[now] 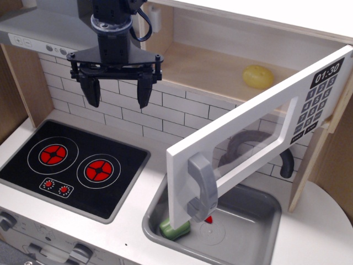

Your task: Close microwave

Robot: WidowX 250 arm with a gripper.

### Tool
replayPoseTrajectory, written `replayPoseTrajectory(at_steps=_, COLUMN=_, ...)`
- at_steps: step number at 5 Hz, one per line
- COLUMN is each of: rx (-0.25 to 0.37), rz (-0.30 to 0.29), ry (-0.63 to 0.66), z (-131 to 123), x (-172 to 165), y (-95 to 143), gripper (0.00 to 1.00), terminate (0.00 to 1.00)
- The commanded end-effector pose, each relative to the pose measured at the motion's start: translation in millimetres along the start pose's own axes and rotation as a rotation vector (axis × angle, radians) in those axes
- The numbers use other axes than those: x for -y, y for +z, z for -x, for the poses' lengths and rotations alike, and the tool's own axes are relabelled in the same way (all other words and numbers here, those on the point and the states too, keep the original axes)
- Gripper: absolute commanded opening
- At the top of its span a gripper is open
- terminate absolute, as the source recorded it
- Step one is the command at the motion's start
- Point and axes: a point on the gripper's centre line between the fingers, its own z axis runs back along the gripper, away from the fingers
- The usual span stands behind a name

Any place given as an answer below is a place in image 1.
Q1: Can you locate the grey microwave door handle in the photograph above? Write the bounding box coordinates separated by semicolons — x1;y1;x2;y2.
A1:
187;153;218;222

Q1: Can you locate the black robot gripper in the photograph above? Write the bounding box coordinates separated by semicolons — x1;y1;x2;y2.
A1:
67;34;163;109

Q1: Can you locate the yellow toy lemon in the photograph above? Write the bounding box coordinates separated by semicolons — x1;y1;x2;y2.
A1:
242;65;274;89

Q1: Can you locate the grey oven knob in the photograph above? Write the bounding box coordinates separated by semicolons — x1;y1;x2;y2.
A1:
69;243;93;264
0;211;17;231

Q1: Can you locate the red toy chili pepper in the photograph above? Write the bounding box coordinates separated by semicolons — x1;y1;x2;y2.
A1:
205;216;213;224

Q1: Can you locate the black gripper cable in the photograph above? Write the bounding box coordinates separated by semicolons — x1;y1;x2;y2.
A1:
129;7;153;43

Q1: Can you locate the grey oven knob left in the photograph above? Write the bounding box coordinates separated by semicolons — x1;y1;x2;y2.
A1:
0;211;17;231

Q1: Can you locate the black toy stove top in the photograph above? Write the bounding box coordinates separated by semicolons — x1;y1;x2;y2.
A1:
1;120;150;224

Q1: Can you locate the white toy microwave door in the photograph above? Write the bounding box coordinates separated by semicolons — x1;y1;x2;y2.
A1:
167;45;352;229

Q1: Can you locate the grey toy sink basin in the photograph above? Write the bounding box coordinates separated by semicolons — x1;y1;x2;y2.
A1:
142;179;281;264

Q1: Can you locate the grey toy range hood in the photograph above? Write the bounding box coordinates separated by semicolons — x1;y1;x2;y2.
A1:
1;1;98;53

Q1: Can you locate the dark grey toy faucet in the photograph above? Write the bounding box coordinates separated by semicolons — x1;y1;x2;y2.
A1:
218;130;295;178

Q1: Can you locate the wooden microwave cabinet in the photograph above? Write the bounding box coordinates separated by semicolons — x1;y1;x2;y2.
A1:
137;0;353;213

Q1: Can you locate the grey oven knob right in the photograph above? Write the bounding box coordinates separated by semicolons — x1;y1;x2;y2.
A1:
69;243;93;264

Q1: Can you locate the grey oven door handle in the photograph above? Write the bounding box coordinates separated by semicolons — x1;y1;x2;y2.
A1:
27;243;79;265

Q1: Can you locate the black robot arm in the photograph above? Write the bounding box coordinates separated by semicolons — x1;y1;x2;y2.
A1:
67;1;163;108

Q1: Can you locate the white door catch block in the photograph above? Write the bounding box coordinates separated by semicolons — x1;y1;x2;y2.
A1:
149;6;162;33

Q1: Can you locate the green toy bell pepper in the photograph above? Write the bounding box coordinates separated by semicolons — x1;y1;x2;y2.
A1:
159;218;191;241

